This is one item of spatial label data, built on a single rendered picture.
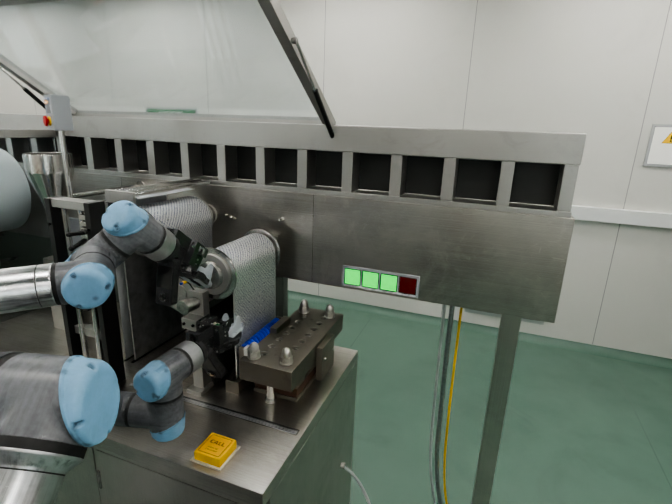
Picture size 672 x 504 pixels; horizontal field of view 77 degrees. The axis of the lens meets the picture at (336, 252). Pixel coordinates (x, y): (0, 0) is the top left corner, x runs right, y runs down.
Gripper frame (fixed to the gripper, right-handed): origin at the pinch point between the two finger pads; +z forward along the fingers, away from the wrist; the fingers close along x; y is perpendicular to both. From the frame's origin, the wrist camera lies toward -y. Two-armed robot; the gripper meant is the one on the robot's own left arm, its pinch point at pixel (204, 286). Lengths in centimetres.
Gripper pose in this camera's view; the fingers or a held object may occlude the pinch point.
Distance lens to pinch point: 119.6
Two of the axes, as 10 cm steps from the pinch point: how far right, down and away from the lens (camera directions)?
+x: -9.4, -1.3, 3.2
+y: 2.5, -9.0, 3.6
